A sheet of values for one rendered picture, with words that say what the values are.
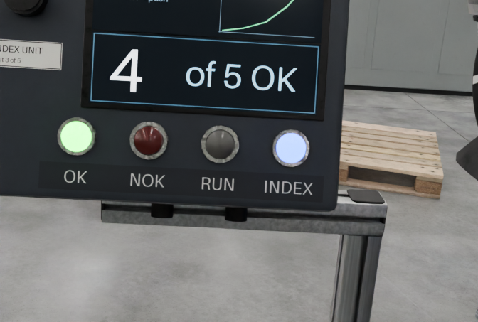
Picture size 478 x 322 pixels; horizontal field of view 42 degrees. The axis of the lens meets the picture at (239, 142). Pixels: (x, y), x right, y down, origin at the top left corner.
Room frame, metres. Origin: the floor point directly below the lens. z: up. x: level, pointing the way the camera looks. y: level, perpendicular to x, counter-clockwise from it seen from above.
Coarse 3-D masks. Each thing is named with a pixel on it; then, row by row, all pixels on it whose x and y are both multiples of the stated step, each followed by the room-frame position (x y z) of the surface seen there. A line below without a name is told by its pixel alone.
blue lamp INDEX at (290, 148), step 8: (280, 136) 0.42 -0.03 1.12; (288, 136) 0.42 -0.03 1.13; (296, 136) 0.42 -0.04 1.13; (304, 136) 0.42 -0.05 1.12; (272, 144) 0.42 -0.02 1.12; (280, 144) 0.42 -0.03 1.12; (288, 144) 0.42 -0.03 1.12; (296, 144) 0.42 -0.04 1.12; (304, 144) 0.42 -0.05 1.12; (272, 152) 0.42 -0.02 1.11; (280, 152) 0.42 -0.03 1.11; (288, 152) 0.41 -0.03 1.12; (296, 152) 0.42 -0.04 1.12; (304, 152) 0.42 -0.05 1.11; (280, 160) 0.42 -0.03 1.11; (288, 160) 0.42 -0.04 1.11; (296, 160) 0.42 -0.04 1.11; (304, 160) 0.42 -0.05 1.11
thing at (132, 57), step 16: (96, 32) 0.44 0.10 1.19; (112, 32) 0.44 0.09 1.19; (96, 48) 0.43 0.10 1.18; (112, 48) 0.43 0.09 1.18; (128, 48) 0.43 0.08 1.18; (144, 48) 0.43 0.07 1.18; (160, 48) 0.44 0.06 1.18; (96, 64) 0.43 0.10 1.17; (112, 64) 0.43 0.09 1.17; (128, 64) 0.43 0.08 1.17; (144, 64) 0.43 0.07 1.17; (160, 64) 0.43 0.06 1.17; (96, 80) 0.43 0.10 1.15; (112, 80) 0.43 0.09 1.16; (128, 80) 0.43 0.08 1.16; (144, 80) 0.43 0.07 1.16; (160, 80) 0.43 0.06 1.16; (96, 96) 0.42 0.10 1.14; (112, 96) 0.42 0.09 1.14; (128, 96) 0.43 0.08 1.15; (144, 96) 0.43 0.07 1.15; (160, 96) 0.43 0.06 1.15
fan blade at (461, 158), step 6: (468, 144) 0.96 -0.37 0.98; (474, 144) 0.96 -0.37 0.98; (462, 150) 0.96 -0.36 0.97; (468, 150) 0.96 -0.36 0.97; (474, 150) 0.95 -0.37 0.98; (456, 156) 0.96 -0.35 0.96; (462, 156) 0.95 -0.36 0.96; (468, 156) 0.95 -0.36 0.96; (474, 156) 0.94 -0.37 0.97; (462, 162) 0.95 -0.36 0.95; (468, 162) 0.94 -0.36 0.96; (474, 162) 0.93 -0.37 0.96; (468, 168) 0.93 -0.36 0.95; (474, 168) 0.92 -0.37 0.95; (474, 174) 0.92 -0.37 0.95
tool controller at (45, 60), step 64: (0, 0) 0.44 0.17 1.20; (64, 0) 0.44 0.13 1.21; (128, 0) 0.44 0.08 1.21; (192, 0) 0.45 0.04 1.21; (256, 0) 0.45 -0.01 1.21; (320, 0) 0.45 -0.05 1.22; (0, 64) 0.43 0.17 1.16; (64, 64) 0.43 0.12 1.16; (192, 64) 0.43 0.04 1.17; (256, 64) 0.44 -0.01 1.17; (320, 64) 0.44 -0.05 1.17; (0, 128) 0.42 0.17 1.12; (128, 128) 0.42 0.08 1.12; (192, 128) 0.42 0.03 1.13; (256, 128) 0.43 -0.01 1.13; (320, 128) 0.43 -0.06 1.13; (0, 192) 0.41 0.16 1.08; (64, 192) 0.41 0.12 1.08; (128, 192) 0.41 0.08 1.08; (192, 192) 0.41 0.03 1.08; (256, 192) 0.41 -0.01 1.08; (320, 192) 0.42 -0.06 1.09
